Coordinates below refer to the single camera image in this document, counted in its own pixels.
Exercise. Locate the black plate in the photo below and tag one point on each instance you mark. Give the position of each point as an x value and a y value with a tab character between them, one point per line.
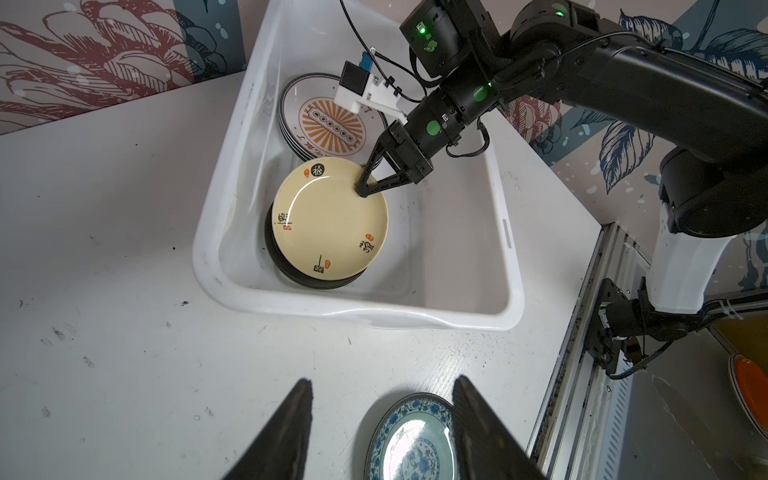
291	272

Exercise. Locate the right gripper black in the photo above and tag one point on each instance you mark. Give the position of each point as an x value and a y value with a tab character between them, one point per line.
408	148

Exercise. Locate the white plastic bin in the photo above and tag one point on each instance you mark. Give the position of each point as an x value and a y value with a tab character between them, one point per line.
449	259

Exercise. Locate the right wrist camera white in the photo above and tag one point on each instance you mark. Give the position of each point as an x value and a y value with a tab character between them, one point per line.
359	87

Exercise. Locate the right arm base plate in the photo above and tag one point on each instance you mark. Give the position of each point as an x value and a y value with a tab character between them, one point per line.
613	321

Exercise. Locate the yellow plate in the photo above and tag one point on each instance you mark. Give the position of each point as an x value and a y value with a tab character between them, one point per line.
322	226

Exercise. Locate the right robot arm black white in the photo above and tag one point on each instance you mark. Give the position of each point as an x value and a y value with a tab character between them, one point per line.
713	182

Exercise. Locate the teal patterned plate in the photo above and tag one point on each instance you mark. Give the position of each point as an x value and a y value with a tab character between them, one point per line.
414	440

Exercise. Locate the orange sunburst plate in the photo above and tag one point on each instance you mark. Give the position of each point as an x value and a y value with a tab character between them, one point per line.
314	126

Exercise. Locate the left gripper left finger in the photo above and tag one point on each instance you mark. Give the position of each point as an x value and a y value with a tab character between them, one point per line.
280	449

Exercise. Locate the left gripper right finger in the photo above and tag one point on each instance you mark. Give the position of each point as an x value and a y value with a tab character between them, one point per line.
485	449

